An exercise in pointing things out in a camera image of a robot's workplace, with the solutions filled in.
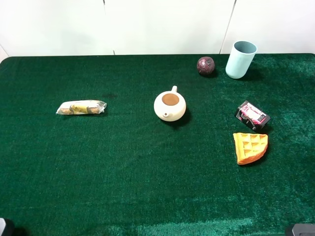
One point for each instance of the cream ceramic teapot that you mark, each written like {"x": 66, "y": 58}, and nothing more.
{"x": 170, "y": 105}

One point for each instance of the black pink small box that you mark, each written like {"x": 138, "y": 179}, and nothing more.
{"x": 251, "y": 116}

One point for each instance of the green felt table cloth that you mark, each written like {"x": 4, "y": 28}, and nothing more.
{"x": 126, "y": 172}

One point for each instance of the dark grey object bottom right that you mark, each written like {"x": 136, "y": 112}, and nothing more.
{"x": 300, "y": 230}

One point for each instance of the orange waffle slice toy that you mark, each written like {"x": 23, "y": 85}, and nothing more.
{"x": 249, "y": 147}

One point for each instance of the wrapped snack packet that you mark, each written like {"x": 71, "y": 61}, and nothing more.
{"x": 81, "y": 107}

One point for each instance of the light blue cup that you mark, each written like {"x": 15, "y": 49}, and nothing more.
{"x": 240, "y": 58}

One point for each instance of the dark red ball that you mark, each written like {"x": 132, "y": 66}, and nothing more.
{"x": 205, "y": 66}

